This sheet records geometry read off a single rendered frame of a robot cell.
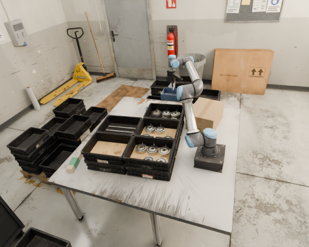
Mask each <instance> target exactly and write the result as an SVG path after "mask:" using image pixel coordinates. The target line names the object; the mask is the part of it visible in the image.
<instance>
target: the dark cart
mask: <svg viewBox="0 0 309 247"><path fill-rule="evenodd" d="M24 227H25V225H24V224H23V223H22V222H21V220H20V219H19V218H18V217H17V216H16V214H15V213H14V212H13V211H12V209H11V208H10V207H9V206H8V205H7V203H6V202H5V201H4V200H3V198H2V197H1V196H0V247H8V246H9V245H10V244H11V243H12V241H13V240H14V239H15V238H16V237H17V236H19V237H22V236H23V235H24V232H23V228H24Z"/></svg>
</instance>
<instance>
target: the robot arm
mask: <svg viewBox="0 0 309 247"><path fill-rule="evenodd" d="M193 63H194V60H193V57H192V56H190V57H189V56H188V57H184V58H178V59H176V56H175V55H169V56H168V70H167V77H166V82H171V83H170V85H169V86H168V87H169V88H172V90H174V88H175V83H176V79H177V80H179V81H182V80H183V78H182V77H180V76H179V75H177V74H176V73H175V72H176V68H177V67H179V66H185V67H186V70H187V72H188V74H189V77H190V79H191V81H192V84H187V85H182V86H179V87H178V88H177V99H178V100H180V102H181V103H182V106H183V111H184V117H185V122H186V127H187V132H186V135H185V140H186V143H187V145H188V147H189V148H195V147H199V146H202V147H201V153H202V154H203V155H205V156H208V157H212V156H215V155H216V154H217V153H218V148H217V145H216V142H217V132H216V131H215V130H214V129H212V128H205V129H204V130H203V132H200V131H199V130H198V129H197V125H196V120H195V115H194V109H193V104H192V100H193V97H197V96H198V95H200V94H201V92H202V91H203V88H204V84H203V81H202V80H201V79H200V78H199V76H198V74H197V72H196V70H195V67H194V65H193Z"/></svg>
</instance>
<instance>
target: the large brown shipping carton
mask: <svg viewBox="0 0 309 247"><path fill-rule="evenodd" d="M224 105H225V102H222V101H217V100H212V99H206V98H200V97H199V98H198V99H197V101H196V102H195V103H194V105H193V109H194V115H195V120H196V125H197V129H198V130H199V131H200V132H203V130H204V129H205V128H212V129H214V130H216V128H217V126H218V124H219V123H220V121H221V119H222V117H223V112H224Z"/></svg>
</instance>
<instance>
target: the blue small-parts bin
mask: <svg viewBox="0 0 309 247"><path fill-rule="evenodd" d="M160 95H161V100H169V101H179V102H180V100H178V99H177V88H174V90H172V88H168V87H165V88H164V89H163V91H162V92H161V94H160Z"/></svg>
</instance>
